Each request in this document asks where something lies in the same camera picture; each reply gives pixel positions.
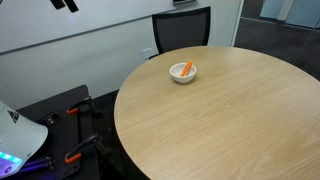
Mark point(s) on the orange marker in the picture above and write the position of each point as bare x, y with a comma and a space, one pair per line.
186, 69

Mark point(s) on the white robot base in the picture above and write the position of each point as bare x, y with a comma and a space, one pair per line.
20, 139

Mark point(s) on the white bowl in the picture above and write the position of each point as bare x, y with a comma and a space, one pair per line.
176, 70

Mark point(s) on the black mesh office chair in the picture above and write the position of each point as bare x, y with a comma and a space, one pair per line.
181, 29

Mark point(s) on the black orange clamp far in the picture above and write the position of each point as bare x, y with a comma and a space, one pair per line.
94, 110

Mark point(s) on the black orange clamp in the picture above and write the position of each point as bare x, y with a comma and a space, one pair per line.
94, 110
94, 141

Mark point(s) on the round wooden table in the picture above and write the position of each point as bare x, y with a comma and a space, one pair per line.
244, 116

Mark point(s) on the black orange clamp near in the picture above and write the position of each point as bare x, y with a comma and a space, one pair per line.
94, 141

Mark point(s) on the black perforated mounting board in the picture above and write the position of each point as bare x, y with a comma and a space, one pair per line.
65, 133

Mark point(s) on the white wall outlet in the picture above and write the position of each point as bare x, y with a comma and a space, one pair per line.
147, 53

